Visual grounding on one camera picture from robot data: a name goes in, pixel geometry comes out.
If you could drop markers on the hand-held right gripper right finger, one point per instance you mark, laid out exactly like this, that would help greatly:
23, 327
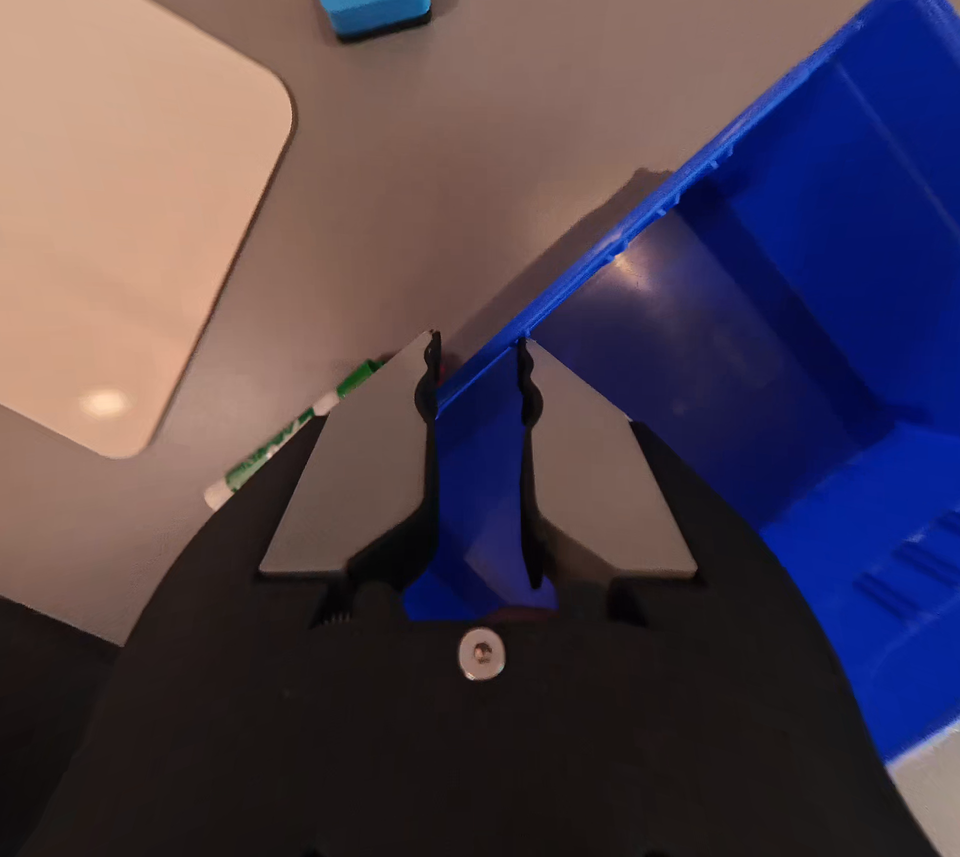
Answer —
600, 497

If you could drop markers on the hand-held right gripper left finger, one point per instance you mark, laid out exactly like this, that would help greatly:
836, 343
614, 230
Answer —
360, 489

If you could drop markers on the white green whiteboard marker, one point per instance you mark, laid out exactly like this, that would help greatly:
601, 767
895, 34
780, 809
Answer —
277, 444

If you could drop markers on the blue plastic bin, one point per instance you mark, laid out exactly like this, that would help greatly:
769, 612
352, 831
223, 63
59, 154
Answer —
787, 347

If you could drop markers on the white whiteboard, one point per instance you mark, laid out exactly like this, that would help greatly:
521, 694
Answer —
112, 197

